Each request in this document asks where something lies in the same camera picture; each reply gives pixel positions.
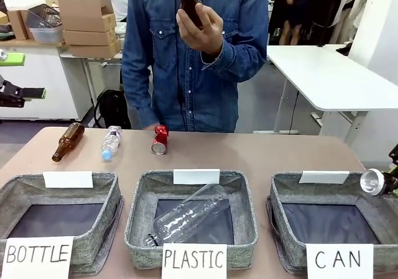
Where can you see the right gripper green finger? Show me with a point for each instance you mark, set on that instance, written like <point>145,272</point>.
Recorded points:
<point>394,159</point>
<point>388,184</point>

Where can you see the left gripper green finger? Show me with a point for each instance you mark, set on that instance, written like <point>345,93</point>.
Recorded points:
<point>12,59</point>
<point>29,93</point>

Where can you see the silver aluminium can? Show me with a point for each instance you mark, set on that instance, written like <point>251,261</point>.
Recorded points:
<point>372,182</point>

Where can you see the brown glass bottle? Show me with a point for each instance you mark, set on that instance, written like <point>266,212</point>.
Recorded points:
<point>188,4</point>
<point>69,140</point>

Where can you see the person's right forearm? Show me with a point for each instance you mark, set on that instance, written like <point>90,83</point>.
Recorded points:
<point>136,89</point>

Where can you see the person's left forearm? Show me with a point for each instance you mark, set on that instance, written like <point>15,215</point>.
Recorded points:
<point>239,58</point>

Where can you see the grey fabric basket labelled can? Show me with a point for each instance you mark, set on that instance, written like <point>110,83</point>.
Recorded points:
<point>326,217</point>

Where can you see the paper sign reading can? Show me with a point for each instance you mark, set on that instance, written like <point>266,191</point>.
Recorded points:
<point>339,259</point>

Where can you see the grey fabric basket labelled bottle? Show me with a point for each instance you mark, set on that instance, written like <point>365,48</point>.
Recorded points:
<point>59,210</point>

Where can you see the crushed red can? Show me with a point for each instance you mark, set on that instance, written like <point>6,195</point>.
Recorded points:
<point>160,139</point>

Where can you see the grey fabric basket labelled plastic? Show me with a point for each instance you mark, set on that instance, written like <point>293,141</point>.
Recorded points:
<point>191,217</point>

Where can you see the person's left hand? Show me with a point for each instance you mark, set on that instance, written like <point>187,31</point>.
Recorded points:
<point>202,35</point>

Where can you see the white desk with cabinet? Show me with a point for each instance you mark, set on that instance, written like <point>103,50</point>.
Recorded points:
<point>40,80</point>

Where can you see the small cardboard box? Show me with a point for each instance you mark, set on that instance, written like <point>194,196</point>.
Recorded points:
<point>18,24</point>

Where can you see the clear plastic bin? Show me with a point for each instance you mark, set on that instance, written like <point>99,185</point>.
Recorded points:
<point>46,34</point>

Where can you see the black mesh crate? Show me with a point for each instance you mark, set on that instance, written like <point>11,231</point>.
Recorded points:
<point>43,16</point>

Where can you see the blank white card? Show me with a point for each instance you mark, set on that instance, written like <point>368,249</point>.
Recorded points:
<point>324,177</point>
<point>196,176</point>
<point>68,179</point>

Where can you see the flat cardboard box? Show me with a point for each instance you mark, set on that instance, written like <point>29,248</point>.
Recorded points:
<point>90,36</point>
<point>94,49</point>

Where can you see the black backpack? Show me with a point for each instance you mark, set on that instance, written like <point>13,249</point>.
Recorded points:
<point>110,108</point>

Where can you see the white power strip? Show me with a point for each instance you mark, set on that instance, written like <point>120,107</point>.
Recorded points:
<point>317,119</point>

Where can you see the small blue-capped water bottle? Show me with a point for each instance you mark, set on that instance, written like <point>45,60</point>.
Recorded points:
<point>111,142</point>

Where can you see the white office table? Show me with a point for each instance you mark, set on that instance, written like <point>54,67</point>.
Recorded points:
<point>326,74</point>

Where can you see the paper sign reading bottle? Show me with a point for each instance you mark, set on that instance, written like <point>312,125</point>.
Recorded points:
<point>37,255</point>

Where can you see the person's blue denim shirt torso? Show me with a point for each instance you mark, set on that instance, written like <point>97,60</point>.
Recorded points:
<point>192,83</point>

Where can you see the bystander in black coat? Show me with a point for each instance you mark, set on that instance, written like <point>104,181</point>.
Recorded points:
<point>334,2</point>

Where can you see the bystander in black skirt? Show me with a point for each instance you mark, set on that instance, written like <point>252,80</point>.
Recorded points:
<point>297,8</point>

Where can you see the large clear plastic bottle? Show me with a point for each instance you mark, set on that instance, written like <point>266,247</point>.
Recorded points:
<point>191,215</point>

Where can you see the paper sign reading plastic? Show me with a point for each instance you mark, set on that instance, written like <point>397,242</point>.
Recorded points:
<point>193,259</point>

